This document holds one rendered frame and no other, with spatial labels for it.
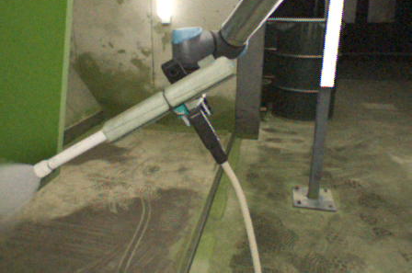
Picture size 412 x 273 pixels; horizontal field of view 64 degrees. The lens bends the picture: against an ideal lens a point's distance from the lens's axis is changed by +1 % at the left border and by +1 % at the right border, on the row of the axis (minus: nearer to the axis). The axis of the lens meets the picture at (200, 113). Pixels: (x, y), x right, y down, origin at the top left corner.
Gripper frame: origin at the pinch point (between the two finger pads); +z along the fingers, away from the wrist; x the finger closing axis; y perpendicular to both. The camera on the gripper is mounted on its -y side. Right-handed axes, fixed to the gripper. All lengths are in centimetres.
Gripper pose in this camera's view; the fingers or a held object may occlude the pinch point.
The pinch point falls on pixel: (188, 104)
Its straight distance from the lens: 70.6
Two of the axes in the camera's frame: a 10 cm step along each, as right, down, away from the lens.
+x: -8.7, 4.9, 0.7
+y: 4.9, 8.3, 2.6
